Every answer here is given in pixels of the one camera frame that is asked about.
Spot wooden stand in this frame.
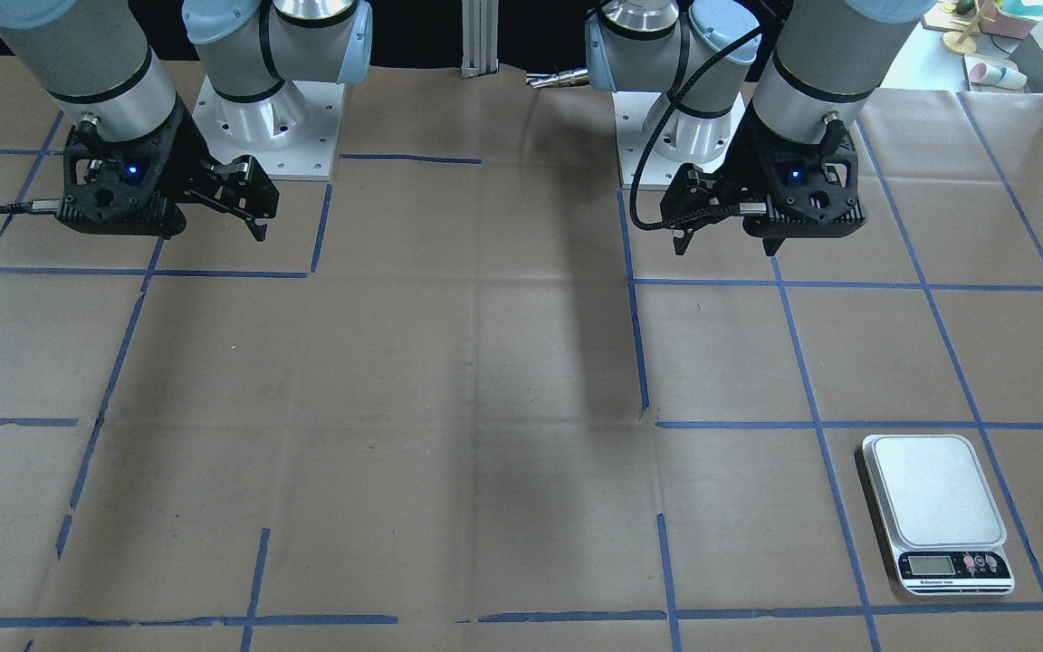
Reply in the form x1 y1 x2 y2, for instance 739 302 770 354
941 1 996 55

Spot metal connector plug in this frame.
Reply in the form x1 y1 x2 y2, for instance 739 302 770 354
526 69 590 88

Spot black braided cable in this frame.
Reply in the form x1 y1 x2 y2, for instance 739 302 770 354
628 18 771 231

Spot white paper cups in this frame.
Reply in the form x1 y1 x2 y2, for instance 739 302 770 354
962 54 1028 92

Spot aluminium profile post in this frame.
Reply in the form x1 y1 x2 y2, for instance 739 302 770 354
460 0 500 79

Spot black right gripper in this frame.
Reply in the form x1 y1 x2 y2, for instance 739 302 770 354
55 99 278 243

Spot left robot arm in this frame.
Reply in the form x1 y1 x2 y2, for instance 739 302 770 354
585 1 931 256

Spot silver digital kitchen scale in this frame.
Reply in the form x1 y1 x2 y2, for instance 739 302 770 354
862 433 1017 597

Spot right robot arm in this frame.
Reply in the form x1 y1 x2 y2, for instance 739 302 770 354
0 1 374 241

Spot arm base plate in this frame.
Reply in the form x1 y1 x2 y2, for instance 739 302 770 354
192 78 349 182
613 91 746 190

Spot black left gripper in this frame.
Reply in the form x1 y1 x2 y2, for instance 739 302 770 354
661 107 866 256

